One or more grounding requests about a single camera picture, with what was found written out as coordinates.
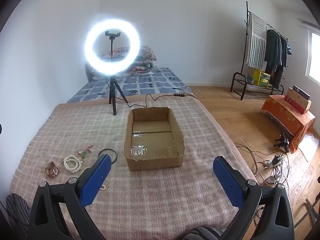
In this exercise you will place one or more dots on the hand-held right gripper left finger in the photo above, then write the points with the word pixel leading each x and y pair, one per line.
pixel 93 180

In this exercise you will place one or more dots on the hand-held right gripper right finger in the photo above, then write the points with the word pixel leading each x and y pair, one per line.
pixel 228 180

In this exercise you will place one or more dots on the cardboard box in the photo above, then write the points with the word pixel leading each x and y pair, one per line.
pixel 152 162

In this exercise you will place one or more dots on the white power strip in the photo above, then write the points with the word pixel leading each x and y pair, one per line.
pixel 273 162

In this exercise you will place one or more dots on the black folded stand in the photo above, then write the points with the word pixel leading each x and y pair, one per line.
pixel 283 142

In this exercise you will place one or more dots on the black tripod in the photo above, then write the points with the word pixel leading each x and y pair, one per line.
pixel 114 97

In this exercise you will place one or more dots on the orange cloth covered table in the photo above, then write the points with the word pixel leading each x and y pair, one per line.
pixel 287 116

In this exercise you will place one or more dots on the red flat box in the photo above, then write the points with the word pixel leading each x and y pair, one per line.
pixel 296 106

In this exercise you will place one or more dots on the yellow plastic crate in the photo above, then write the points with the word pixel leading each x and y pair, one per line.
pixel 261 78

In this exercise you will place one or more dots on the stacked flat boxes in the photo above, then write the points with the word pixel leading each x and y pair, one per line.
pixel 301 95

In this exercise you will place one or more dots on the bed with blue patterned sheet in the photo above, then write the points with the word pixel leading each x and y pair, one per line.
pixel 155 82

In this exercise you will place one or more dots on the floral folded quilt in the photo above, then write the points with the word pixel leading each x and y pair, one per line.
pixel 140 68

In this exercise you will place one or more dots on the dark hanging clothes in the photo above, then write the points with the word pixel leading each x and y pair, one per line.
pixel 273 50

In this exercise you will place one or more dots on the striped hanging towel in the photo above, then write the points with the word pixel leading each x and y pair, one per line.
pixel 256 42

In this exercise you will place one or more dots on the small blue hanging item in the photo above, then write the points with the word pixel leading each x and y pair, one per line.
pixel 289 50

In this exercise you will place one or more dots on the black metal clothes rack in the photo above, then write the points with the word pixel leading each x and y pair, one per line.
pixel 247 30

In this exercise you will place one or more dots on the window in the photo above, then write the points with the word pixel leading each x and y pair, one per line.
pixel 315 55

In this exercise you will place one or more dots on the black phone holder mount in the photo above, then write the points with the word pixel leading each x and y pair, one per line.
pixel 113 33

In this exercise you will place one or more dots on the curtain rail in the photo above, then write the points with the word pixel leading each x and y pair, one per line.
pixel 308 23

